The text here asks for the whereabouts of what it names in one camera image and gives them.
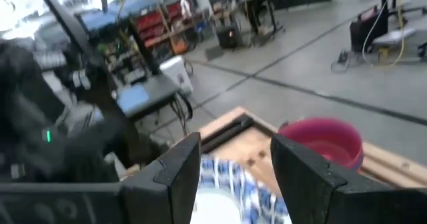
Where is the yellow cable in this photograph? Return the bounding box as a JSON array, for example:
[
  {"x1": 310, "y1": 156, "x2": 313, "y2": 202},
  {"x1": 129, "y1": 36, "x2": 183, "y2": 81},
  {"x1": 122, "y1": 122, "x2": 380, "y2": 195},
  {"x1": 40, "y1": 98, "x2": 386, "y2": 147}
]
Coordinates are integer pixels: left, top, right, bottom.
[{"x1": 390, "y1": 0, "x2": 407, "y2": 67}]

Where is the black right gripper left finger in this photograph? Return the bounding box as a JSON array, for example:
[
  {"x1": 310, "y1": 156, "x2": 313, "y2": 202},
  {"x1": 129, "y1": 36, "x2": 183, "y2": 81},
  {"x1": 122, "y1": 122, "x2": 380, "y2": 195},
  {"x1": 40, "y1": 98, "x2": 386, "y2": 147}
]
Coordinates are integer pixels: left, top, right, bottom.
[{"x1": 120, "y1": 132, "x2": 201, "y2": 224}]

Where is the wooden slatted shelf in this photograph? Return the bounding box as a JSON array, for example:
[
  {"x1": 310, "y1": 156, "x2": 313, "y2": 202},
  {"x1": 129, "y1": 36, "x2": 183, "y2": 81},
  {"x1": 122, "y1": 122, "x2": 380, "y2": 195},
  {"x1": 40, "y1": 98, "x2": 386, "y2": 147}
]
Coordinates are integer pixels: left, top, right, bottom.
[{"x1": 206, "y1": 125, "x2": 427, "y2": 194}]

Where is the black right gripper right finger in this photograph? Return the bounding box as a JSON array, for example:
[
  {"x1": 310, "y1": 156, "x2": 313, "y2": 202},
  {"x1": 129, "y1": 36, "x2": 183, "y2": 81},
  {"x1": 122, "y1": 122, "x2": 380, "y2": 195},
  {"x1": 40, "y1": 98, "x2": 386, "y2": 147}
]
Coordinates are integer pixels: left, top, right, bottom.
[{"x1": 270, "y1": 133, "x2": 348, "y2": 224}]

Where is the black metal rig frame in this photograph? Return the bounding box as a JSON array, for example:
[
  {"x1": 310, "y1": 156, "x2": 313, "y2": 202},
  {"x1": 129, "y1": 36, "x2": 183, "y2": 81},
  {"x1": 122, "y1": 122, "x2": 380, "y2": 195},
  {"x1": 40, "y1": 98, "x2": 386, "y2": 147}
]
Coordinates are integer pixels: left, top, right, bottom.
[{"x1": 34, "y1": 0, "x2": 96, "y2": 60}]

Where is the white bin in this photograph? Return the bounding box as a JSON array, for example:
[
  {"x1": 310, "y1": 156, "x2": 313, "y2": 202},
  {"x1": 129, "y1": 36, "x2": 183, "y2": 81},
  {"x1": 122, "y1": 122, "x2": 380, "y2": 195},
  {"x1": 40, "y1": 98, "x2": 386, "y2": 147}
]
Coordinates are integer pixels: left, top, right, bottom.
[{"x1": 159, "y1": 55, "x2": 195, "y2": 97}]

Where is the white cable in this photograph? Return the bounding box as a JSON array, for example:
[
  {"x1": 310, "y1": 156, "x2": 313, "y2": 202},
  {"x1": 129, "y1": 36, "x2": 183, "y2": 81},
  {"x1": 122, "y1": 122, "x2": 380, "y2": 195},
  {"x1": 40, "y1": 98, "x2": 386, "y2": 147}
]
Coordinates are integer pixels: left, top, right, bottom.
[{"x1": 361, "y1": 0, "x2": 390, "y2": 62}]

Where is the black case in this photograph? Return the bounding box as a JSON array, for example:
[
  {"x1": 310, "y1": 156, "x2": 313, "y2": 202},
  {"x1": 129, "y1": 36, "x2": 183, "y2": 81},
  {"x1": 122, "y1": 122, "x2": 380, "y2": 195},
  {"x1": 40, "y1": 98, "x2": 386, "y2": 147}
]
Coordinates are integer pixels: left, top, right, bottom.
[{"x1": 349, "y1": 5, "x2": 390, "y2": 54}]

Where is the rack with red bins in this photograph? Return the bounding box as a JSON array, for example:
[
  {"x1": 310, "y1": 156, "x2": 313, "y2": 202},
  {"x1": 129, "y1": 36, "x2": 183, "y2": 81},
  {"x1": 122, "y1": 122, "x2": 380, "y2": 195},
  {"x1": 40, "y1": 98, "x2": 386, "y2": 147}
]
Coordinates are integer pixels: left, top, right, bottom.
[{"x1": 131, "y1": 0, "x2": 208, "y2": 57}]

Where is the grey desk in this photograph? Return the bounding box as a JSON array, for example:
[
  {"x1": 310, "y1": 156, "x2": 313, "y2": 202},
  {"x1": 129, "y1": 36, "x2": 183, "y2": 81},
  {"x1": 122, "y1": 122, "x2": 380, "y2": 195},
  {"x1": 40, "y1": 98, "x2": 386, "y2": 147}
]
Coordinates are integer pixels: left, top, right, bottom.
[{"x1": 114, "y1": 73, "x2": 181, "y2": 119}]

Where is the pink plastic bowl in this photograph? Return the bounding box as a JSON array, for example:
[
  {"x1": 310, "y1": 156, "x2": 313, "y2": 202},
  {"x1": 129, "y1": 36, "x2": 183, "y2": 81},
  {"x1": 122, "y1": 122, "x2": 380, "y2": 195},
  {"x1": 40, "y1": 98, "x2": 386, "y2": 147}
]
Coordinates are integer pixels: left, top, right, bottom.
[{"x1": 278, "y1": 117, "x2": 365, "y2": 172}]

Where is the black machine box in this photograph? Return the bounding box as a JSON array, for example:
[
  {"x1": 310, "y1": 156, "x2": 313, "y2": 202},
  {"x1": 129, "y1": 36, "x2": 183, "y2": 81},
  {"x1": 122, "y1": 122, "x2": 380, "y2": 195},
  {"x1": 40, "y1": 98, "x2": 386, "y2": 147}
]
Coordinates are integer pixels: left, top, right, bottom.
[{"x1": 216, "y1": 25, "x2": 245, "y2": 50}]

